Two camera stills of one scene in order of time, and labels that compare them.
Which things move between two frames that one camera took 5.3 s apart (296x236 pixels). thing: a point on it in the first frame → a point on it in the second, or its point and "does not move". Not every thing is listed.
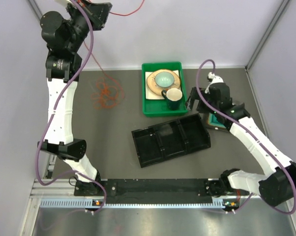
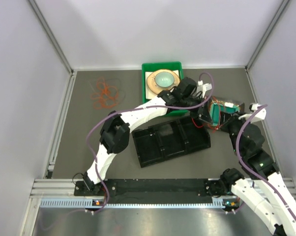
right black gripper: (194, 95) → (226, 119)
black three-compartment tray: (169, 139) does not move
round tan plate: (157, 89) does not move
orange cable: (106, 97) does not move
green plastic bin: (157, 107) does not move
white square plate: (151, 95) does not move
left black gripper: (100, 11) → (203, 112)
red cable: (138, 8) → (210, 126)
